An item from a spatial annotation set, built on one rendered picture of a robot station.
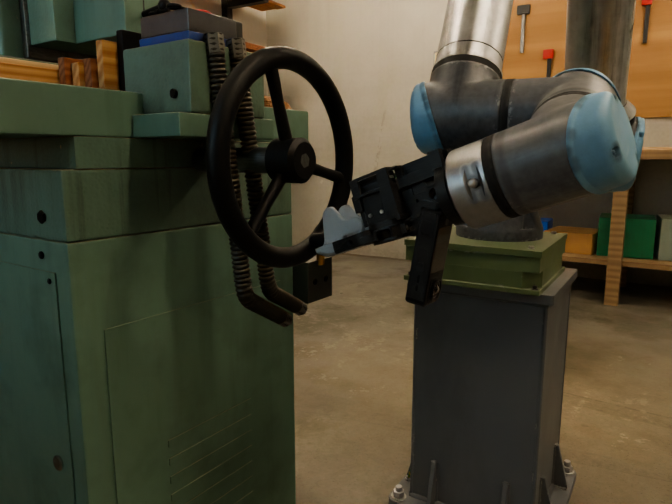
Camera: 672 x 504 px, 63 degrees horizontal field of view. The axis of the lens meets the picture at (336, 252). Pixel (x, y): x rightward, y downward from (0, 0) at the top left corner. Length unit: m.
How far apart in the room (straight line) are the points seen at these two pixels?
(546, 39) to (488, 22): 3.32
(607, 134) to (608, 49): 0.60
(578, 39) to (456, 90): 0.48
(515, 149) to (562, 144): 0.04
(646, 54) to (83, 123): 3.57
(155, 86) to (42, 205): 0.21
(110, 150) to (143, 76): 0.11
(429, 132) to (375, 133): 3.77
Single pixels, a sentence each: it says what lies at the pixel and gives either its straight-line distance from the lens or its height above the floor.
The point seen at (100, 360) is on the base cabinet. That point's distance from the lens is 0.80.
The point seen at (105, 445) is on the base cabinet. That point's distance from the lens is 0.85.
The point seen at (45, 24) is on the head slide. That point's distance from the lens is 1.08.
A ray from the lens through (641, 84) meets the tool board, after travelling 3.96.
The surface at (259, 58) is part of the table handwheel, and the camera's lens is 0.70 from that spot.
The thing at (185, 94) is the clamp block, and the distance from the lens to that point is 0.75.
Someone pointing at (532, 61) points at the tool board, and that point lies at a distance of 4.08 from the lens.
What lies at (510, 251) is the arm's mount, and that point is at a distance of 1.13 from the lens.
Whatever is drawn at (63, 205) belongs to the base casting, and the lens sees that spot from 0.75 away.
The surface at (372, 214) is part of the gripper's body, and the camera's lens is 0.64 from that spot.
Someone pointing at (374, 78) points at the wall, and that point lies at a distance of 4.50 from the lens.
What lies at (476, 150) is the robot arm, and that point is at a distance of 0.58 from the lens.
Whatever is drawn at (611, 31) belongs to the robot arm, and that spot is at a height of 1.03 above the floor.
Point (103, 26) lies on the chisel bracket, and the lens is 1.01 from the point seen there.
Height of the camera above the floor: 0.82
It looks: 10 degrees down
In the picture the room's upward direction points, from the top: straight up
